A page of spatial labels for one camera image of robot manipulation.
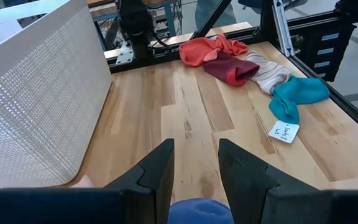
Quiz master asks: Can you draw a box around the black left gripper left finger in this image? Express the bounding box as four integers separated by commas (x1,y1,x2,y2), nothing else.
103,139,176,224

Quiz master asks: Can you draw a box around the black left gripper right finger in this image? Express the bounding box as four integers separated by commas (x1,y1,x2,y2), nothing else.
218,139,334,224

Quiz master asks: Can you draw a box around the blue-violet sock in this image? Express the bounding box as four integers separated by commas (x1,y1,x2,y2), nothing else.
167,197,235,224

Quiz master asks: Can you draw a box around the light pink sock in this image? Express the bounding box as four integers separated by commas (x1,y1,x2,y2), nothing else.
70,174,96,189

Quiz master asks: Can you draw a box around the white paper label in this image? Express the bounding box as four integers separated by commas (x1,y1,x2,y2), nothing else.
268,120,301,144

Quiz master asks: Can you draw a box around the teal sock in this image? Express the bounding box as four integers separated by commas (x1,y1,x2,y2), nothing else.
268,75,331,124

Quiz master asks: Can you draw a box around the white striped sock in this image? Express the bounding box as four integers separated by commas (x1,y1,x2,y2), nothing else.
245,51,293,95

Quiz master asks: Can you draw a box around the maroon sock with pink toe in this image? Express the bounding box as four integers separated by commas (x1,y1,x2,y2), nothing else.
202,49,260,87

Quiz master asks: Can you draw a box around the white perforated plastic basket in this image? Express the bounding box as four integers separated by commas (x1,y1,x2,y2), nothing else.
0,0,114,194

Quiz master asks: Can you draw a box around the coral red sock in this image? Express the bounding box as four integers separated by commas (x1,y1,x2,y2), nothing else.
178,34,249,68

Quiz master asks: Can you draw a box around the black drawer cabinet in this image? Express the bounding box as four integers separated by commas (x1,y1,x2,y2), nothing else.
293,23,357,82

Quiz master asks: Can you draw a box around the silver aluminium bar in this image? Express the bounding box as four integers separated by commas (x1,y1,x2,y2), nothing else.
271,0,295,58

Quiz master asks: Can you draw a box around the white arm base bracket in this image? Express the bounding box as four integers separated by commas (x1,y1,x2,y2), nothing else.
115,40,135,66

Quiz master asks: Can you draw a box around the black aluminium table frame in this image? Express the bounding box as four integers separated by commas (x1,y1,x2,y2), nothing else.
87,0,358,141

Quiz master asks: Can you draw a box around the black frame-mounted device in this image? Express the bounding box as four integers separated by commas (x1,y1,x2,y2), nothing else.
334,0,358,24

